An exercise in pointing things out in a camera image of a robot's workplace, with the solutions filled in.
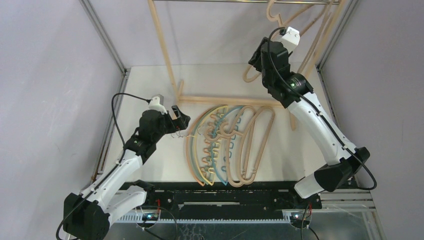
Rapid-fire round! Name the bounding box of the left circuit board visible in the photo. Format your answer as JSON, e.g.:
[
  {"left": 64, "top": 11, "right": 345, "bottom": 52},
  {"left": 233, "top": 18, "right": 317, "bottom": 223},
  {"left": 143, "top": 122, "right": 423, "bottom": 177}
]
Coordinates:
[{"left": 140, "top": 213, "right": 160, "bottom": 222}]

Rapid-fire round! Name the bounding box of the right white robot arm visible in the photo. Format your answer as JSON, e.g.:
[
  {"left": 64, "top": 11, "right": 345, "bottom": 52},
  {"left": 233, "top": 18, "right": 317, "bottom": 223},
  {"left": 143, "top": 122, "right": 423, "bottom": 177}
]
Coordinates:
[{"left": 248, "top": 37, "right": 371, "bottom": 208}]

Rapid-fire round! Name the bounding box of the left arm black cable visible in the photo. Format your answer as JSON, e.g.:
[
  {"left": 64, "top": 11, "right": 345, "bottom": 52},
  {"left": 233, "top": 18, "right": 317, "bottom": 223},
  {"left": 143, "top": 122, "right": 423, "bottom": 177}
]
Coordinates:
[{"left": 55, "top": 92, "right": 153, "bottom": 240}]

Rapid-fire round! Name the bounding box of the beige plastic hanger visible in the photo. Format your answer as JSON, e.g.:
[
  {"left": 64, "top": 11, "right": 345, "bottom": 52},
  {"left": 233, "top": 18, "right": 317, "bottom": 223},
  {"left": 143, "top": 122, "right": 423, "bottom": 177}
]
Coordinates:
[
  {"left": 221, "top": 105, "right": 276, "bottom": 188},
  {"left": 206, "top": 110, "right": 257, "bottom": 180},
  {"left": 242, "top": 0, "right": 335, "bottom": 84}
]

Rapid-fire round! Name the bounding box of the circuit board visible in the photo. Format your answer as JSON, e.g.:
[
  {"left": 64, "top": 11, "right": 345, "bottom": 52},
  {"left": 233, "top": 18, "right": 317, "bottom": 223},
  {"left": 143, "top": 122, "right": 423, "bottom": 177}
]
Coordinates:
[
  {"left": 140, "top": 213, "right": 160, "bottom": 222},
  {"left": 290, "top": 213, "right": 310, "bottom": 224}
]

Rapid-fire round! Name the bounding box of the yellow wire hanger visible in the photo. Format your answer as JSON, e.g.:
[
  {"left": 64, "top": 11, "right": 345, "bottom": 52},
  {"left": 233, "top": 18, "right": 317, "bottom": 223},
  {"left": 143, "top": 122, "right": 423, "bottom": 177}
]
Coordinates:
[{"left": 201, "top": 105, "right": 221, "bottom": 184}]

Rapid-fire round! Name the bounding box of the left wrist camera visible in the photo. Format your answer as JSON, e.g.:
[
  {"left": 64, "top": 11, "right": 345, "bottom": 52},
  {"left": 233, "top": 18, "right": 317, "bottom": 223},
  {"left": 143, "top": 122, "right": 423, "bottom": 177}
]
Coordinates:
[{"left": 148, "top": 94, "right": 168, "bottom": 115}]

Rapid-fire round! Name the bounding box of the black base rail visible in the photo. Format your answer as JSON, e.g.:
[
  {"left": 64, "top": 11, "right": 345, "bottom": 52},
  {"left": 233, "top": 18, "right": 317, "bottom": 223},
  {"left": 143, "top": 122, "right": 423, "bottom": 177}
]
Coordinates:
[{"left": 114, "top": 180, "right": 322, "bottom": 220}]

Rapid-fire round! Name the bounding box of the wooden clothes rack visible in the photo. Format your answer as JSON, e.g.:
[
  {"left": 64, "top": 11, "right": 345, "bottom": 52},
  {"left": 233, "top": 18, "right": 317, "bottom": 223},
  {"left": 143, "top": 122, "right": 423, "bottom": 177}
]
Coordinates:
[{"left": 147, "top": 0, "right": 347, "bottom": 131}]

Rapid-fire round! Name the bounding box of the right circuit board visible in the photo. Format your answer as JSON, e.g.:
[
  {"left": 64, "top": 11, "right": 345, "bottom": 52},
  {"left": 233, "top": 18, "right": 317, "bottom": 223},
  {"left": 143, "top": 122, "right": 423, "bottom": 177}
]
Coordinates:
[{"left": 290, "top": 213, "right": 310, "bottom": 224}]

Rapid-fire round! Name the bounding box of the green wire hanger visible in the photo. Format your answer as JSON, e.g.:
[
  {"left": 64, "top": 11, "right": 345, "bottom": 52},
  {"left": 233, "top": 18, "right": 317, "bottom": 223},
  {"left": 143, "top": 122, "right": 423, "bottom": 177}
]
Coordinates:
[{"left": 183, "top": 106, "right": 218, "bottom": 187}]

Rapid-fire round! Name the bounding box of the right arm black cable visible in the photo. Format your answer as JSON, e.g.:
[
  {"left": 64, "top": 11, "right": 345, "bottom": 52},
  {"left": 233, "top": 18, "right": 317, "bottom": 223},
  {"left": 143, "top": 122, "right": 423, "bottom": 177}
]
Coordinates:
[{"left": 266, "top": 26, "right": 378, "bottom": 191}]

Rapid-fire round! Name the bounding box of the orange wire hanger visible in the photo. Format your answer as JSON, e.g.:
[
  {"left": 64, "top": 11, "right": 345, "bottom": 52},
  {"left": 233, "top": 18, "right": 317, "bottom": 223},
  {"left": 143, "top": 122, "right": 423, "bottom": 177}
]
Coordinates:
[{"left": 180, "top": 106, "right": 215, "bottom": 187}]

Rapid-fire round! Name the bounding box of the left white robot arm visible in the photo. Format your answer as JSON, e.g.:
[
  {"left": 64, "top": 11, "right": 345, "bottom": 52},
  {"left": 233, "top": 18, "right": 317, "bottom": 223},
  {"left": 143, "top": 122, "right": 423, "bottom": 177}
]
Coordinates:
[{"left": 57, "top": 105, "right": 191, "bottom": 240}]

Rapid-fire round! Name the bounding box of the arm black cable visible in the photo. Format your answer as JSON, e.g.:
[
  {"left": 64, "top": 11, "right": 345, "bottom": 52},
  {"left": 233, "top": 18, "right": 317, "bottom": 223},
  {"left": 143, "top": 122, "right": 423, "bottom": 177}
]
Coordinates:
[
  {"left": 55, "top": 92, "right": 153, "bottom": 240},
  {"left": 266, "top": 26, "right": 378, "bottom": 191}
]

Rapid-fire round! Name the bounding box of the blue wire hanger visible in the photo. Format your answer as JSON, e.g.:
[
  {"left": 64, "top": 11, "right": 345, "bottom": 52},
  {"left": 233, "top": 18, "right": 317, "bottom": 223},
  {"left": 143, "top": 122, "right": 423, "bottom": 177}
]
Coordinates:
[{"left": 193, "top": 105, "right": 243, "bottom": 186}]

